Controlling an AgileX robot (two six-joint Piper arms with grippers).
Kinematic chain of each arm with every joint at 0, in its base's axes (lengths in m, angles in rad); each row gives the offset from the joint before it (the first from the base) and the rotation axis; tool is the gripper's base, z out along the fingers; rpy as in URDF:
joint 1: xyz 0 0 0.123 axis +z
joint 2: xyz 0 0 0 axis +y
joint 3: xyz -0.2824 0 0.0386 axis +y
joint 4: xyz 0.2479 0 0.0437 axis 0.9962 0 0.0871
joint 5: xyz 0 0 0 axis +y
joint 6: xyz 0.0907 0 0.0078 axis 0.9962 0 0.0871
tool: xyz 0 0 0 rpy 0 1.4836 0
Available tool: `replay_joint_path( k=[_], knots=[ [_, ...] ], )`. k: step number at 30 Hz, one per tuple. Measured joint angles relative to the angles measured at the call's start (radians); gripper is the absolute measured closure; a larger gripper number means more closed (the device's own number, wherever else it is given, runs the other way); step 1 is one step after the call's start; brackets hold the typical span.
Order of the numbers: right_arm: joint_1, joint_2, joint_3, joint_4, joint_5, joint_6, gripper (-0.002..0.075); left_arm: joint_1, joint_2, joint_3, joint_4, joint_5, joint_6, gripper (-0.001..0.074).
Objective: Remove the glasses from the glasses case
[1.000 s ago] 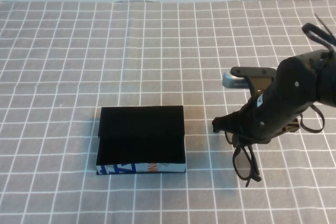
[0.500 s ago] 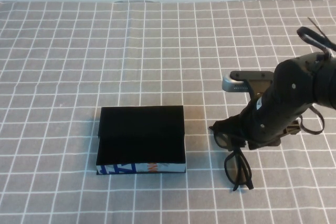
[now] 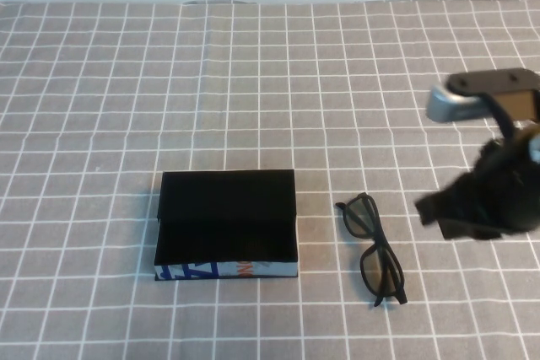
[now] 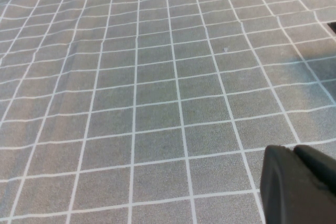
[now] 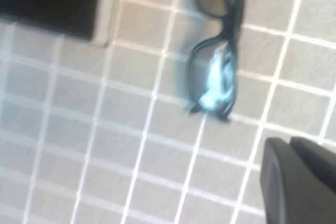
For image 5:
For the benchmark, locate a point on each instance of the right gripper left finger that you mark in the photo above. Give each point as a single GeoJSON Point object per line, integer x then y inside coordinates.
{"type": "Point", "coordinates": [283, 182]}

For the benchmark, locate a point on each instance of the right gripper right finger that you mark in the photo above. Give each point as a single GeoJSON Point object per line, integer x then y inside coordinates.
{"type": "Point", "coordinates": [317, 155]}

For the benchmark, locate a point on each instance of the black framed glasses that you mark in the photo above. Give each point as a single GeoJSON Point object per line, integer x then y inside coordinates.
{"type": "Point", "coordinates": [232, 19]}

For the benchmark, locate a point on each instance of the grey white checked tablecloth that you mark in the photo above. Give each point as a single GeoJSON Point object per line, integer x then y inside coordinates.
{"type": "Point", "coordinates": [105, 129]}

